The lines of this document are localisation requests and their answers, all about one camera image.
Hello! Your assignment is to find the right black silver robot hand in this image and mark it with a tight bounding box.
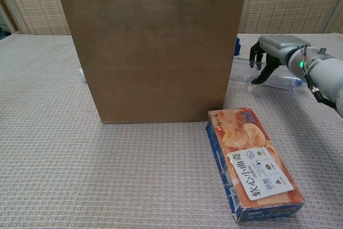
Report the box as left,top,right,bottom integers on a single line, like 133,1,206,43
249,35,309,85

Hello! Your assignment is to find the clear plastic water bottle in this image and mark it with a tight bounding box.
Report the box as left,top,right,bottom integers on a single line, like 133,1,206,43
230,56,306,91

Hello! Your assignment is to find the orange cookie box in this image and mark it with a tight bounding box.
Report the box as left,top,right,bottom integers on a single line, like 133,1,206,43
205,107,306,223

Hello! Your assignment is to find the brown paper bag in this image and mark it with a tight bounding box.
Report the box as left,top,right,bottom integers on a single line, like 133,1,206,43
58,0,245,124

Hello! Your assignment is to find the blue toy brick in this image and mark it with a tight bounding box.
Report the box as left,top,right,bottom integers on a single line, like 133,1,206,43
234,36,242,56

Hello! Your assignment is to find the bamboo folding screen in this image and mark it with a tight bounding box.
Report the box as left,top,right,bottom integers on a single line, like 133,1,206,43
0,0,343,36

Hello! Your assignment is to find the cream woven tablecloth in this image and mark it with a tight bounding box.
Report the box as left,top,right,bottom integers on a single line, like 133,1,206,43
0,32,343,229

